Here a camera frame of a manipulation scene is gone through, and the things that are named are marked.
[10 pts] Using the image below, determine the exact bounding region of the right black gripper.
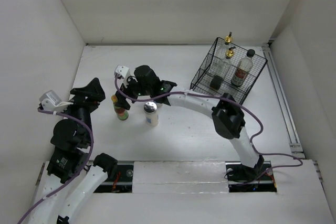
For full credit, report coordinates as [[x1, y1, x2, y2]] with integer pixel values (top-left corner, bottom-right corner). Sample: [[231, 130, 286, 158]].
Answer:
[[114, 74, 152, 110]]

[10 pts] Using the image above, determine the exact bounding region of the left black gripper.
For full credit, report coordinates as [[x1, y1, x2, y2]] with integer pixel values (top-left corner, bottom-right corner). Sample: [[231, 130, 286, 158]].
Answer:
[[58, 77, 106, 144]]

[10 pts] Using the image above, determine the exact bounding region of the green-label brown sauce bottle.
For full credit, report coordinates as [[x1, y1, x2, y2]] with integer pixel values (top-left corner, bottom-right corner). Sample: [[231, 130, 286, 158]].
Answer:
[[111, 95, 129, 121]]

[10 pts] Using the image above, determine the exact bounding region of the gold-capped oil dispenser bottle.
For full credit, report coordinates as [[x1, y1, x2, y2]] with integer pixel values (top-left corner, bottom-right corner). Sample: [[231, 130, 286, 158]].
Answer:
[[210, 46, 236, 90]]

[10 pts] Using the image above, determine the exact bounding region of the clear square glass bottle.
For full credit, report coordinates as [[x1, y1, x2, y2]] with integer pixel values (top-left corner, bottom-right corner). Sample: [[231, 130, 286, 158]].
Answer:
[[215, 31, 232, 78]]

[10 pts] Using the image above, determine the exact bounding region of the black-capped dark sauce bottle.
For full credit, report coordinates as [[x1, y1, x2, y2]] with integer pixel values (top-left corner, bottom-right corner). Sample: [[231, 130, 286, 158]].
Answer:
[[231, 49, 255, 87]]

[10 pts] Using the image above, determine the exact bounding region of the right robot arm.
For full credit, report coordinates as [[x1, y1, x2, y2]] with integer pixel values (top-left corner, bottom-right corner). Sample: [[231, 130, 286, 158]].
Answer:
[[114, 65, 264, 181]]

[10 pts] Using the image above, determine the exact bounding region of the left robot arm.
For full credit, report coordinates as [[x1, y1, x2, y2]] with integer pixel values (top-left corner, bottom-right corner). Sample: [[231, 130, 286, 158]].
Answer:
[[26, 78, 118, 223]]

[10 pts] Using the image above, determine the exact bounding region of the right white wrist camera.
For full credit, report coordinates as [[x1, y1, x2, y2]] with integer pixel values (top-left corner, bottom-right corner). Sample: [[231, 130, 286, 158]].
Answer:
[[114, 65, 131, 86]]

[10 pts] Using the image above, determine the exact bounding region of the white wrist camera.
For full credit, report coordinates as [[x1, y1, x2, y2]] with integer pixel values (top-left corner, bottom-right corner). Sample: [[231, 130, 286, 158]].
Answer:
[[114, 65, 131, 86], [39, 90, 73, 113]]

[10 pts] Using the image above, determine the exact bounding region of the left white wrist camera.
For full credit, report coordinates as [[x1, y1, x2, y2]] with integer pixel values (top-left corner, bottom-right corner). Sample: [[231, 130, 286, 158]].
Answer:
[[39, 90, 73, 113]]

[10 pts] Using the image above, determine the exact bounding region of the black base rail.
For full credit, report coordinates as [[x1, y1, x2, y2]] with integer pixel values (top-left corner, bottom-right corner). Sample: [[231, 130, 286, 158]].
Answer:
[[95, 161, 277, 194]]

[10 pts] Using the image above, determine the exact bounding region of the black wire rack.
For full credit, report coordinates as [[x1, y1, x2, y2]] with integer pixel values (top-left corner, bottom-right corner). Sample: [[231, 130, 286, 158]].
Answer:
[[190, 37, 267, 104]]

